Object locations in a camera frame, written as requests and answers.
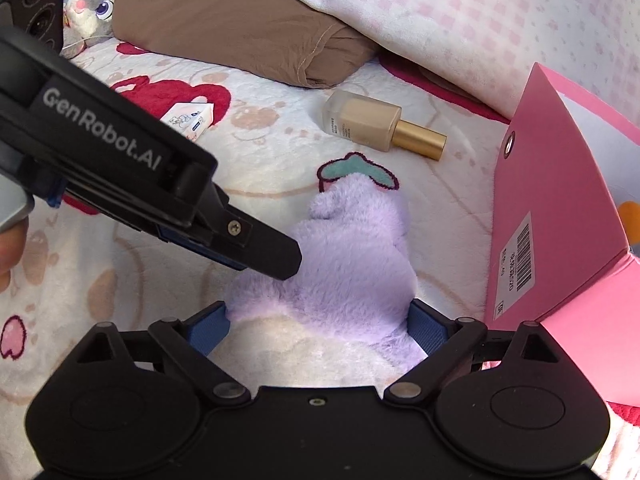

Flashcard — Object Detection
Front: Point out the pink checked pillow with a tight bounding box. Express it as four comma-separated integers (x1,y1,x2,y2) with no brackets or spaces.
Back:
271,0,640,121

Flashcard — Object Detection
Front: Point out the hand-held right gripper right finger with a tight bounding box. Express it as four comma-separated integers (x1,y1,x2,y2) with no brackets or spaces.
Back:
385,299,561,403

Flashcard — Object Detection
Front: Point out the foundation bottle with gold cap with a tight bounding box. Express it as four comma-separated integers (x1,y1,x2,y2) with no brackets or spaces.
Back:
322,89,448,162

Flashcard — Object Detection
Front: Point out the person's left hand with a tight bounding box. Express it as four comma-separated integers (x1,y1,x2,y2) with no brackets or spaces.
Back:
0,220,27,293

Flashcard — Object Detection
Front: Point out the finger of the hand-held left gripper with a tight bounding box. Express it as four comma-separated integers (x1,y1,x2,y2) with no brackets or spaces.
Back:
155,182,303,281

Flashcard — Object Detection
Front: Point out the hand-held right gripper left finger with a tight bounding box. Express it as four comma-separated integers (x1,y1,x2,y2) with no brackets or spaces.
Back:
75,301,251,406

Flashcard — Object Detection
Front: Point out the brown pillow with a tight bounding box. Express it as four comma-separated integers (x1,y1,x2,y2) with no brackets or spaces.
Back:
112,0,381,90

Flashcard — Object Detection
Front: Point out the pink cardboard box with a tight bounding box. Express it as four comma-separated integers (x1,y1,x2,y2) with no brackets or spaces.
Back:
484,62,640,408

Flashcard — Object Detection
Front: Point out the white tissue pack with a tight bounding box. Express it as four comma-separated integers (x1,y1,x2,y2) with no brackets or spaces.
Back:
159,101,216,143

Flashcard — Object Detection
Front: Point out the bear print blanket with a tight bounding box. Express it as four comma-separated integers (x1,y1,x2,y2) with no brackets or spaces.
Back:
0,40,640,461

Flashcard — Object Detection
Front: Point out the grey bunny plush toy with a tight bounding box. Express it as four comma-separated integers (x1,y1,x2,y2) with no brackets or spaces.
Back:
62,0,123,58

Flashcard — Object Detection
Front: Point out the purple plush toy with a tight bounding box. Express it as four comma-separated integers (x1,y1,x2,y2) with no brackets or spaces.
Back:
227,172,432,376

